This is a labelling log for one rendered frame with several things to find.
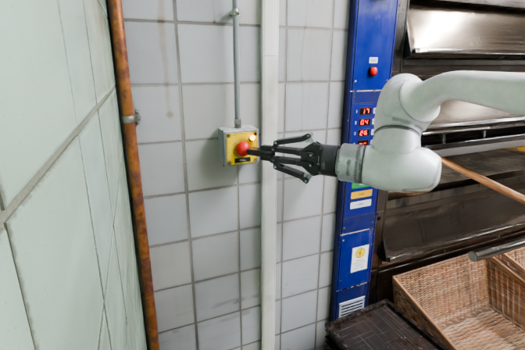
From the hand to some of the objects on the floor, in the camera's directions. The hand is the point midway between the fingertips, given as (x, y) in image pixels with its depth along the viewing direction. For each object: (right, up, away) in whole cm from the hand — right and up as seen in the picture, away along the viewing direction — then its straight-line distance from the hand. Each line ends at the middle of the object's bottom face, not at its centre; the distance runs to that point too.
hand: (260, 151), depth 84 cm
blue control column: (0, -110, +149) cm, 185 cm away
